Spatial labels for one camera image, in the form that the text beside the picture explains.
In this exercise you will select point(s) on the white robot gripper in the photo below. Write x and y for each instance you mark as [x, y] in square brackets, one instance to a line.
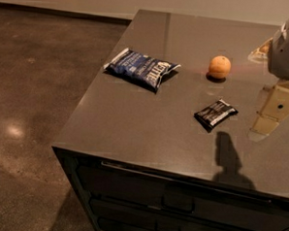
[288, 52]

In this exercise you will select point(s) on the black rxbar chocolate wrapper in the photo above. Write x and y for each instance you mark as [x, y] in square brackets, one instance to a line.
[214, 114]

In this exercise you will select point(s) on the orange fruit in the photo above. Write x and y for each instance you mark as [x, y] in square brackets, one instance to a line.
[219, 67]

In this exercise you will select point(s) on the blue kettle chips bag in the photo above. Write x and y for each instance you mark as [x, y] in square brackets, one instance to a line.
[140, 67]

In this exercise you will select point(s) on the dark counter cabinet with drawers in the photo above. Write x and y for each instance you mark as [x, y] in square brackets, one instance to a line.
[139, 160]

